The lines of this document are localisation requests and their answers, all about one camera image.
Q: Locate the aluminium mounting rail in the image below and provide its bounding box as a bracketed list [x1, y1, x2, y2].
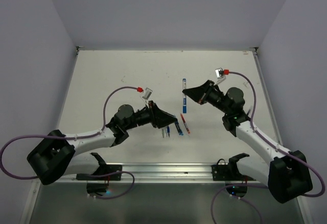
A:
[39, 157, 269, 185]

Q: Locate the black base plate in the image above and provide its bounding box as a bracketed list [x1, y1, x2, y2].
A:
[211, 153, 254, 181]
[76, 153, 123, 181]

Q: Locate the blue capped pen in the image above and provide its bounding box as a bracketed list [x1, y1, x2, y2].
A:
[182, 78, 187, 114]

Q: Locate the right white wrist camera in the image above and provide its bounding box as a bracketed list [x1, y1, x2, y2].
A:
[215, 68, 229, 85]

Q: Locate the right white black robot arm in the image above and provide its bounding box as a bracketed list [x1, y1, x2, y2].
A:
[182, 80, 313, 204]

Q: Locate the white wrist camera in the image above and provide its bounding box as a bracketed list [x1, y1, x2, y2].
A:
[215, 68, 229, 85]
[141, 87, 153, 105]

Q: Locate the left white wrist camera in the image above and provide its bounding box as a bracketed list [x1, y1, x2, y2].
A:
[141, 87, 153, 105]

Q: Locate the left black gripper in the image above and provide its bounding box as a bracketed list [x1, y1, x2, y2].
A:
[124, 99, 177, 130]

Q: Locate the purple cable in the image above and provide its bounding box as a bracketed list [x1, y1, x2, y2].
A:
[0, 86, 135, 200]
[211, 69, 325, 224]

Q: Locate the red pen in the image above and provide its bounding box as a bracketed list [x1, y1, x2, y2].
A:
[180, 113, 191, 134]

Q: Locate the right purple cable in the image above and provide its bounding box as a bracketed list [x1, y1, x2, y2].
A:
[211, 69, 325, 224]

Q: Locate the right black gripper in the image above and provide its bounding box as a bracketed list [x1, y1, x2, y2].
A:
[183, 79, 231, 114]

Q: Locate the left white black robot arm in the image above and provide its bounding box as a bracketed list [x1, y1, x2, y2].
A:
[27, 101, 177, 185]

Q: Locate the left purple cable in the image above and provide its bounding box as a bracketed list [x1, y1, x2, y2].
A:
[0, 86, 135, 200]

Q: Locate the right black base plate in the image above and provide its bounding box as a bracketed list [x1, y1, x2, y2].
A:
[211, 153, 254, 181]

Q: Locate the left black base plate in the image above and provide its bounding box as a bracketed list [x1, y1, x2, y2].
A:
[76, 153, 123, 181]

